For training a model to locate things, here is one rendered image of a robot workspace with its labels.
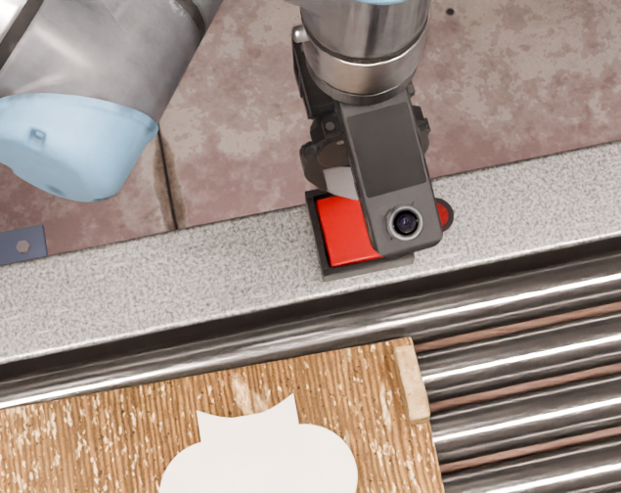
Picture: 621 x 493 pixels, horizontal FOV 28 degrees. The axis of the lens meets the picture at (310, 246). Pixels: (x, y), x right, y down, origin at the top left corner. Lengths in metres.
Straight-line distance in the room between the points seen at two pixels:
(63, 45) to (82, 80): 0.02
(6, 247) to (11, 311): 1.01
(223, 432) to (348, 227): 0.20
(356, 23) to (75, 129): 0.17
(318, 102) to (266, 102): 1.27
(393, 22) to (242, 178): 1.37
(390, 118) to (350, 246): 0.24
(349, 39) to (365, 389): 0.36
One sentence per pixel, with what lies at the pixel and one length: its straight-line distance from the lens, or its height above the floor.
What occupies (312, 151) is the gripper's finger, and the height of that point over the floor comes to 1.11.
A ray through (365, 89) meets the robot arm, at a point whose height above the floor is 1.21.
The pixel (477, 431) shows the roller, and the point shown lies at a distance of 0.98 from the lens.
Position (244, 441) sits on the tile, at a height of 0.95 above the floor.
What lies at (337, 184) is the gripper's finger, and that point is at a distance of 0.89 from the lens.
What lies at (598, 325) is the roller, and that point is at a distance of 1.02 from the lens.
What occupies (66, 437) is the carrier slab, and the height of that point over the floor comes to 0.94.
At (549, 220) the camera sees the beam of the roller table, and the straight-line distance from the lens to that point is 1.04.
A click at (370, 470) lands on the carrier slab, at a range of 0.95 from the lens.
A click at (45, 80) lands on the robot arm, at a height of 1.34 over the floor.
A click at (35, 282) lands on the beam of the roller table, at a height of 0.92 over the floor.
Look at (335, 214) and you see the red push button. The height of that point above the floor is 0.93.
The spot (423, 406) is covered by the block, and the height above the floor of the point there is 0.96.
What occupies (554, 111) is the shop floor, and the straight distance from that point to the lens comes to 2.11.
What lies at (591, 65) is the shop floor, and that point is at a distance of 2.16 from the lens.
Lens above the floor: 1.87
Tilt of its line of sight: 71 degrees down
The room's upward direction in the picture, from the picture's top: 2 degrees counter-clockwise
